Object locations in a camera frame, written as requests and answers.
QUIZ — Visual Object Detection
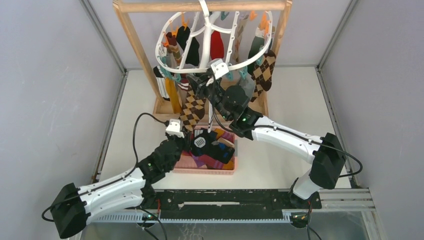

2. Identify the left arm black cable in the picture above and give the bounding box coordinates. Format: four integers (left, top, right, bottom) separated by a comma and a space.
131, 112, 168, 170

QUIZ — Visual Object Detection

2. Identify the mustard yellow sock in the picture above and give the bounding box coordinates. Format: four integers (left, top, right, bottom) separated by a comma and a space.
165, 77, 182, 114

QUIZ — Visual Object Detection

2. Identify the black ribbed sock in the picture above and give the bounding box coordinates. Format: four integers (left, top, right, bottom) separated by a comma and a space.
189, 128, 235, 164

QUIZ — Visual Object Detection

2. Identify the wooden hanger rack frame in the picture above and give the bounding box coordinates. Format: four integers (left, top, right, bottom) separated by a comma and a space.
113, 0, 293, 120

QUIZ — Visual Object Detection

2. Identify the white oval clip hanger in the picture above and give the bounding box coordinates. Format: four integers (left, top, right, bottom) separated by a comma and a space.
155, 0, 274, 77

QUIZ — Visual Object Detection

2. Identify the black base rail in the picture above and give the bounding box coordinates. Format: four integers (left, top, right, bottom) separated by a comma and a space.
137, 189, 322, 221

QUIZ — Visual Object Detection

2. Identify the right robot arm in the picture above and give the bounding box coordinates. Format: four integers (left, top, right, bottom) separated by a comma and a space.
187, 73, 347, 208

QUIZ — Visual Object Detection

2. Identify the pink perforated plastic basket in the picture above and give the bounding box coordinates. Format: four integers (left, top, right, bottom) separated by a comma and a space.
173, 126, 238, 175

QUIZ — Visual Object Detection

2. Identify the red sock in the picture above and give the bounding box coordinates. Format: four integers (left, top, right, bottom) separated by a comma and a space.
209, 31, 225, 60

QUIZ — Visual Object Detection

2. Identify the white brown sock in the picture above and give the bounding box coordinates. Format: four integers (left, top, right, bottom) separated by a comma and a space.
153, 66, 170, 101

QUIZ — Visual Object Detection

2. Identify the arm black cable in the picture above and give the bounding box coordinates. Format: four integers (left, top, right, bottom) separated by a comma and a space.
211, 89, 364, 179
131, 112, 168, 170

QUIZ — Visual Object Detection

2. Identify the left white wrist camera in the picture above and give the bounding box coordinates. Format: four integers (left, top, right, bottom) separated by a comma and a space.
165, 118, 185, 138

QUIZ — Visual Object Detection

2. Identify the brown argyle sock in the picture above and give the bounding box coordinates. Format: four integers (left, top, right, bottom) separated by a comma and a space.
179, 86, 206, 132

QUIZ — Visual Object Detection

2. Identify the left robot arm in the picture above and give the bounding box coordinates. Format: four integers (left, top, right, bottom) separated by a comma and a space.
47, 134, 190, 239

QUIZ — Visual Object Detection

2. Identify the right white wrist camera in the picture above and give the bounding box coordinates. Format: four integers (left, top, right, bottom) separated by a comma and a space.
206, 58, 230, 87

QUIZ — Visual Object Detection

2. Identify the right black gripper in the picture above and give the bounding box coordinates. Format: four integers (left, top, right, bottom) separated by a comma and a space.
188, 70, 232, 121

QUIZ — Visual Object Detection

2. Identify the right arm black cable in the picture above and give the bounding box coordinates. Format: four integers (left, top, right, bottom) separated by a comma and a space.
211, 89, 364, 179

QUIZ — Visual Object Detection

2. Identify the grey sock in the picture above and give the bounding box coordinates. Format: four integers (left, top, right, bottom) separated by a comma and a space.
239, 77, 256, 101

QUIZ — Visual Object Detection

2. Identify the white green sock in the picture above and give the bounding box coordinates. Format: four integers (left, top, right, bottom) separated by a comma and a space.
247, 26, 265, 75

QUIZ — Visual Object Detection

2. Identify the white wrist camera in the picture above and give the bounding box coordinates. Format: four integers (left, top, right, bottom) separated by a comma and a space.
206, 58, 230, 87
165, 118, 185, 138

